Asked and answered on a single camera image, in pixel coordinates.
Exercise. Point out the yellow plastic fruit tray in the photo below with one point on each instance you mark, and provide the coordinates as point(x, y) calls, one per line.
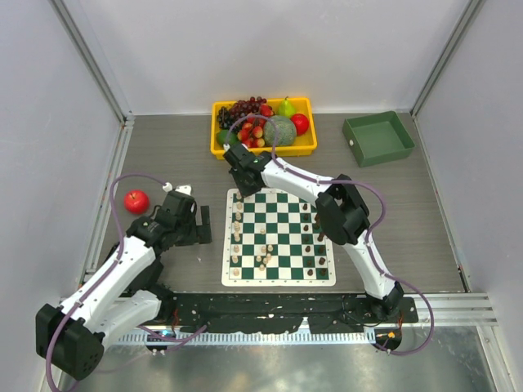
point(304, 145)

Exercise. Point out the green lime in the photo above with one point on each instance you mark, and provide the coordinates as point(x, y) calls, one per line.
point(222, 137)

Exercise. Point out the dark purple grape bunch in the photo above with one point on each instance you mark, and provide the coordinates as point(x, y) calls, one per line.
point(230, 113)

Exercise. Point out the green square box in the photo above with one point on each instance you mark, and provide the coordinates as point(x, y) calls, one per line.
point(377, 138)

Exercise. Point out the red apple in tray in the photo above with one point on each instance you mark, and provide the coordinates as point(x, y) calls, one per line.
point(301, 123)

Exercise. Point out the green pear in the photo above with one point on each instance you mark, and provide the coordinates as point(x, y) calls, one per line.
point(286, 108)

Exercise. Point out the green melon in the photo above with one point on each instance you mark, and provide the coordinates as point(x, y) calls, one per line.
point(280, 131)

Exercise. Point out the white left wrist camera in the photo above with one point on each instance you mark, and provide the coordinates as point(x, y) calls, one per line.
point(183, 189)

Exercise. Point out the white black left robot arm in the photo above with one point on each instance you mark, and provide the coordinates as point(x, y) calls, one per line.
point(124, 292)

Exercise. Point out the green white chess mat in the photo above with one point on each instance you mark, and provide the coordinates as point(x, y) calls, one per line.
point(286, 256)

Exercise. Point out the red apple on table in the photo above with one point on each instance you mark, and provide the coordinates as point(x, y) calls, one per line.
point(136, 202)

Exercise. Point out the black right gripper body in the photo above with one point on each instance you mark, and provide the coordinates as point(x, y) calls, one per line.
point(243, 188)

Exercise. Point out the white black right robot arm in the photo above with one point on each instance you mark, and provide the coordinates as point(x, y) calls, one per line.
point(343, 216)

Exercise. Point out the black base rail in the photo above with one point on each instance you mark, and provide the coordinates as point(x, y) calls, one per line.
point(280, 313)

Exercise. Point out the red cherries cluster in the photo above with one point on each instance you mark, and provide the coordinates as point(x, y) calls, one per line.
point(251, 133)

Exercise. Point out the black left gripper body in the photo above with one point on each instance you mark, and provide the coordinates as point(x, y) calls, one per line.
point(187, 230)

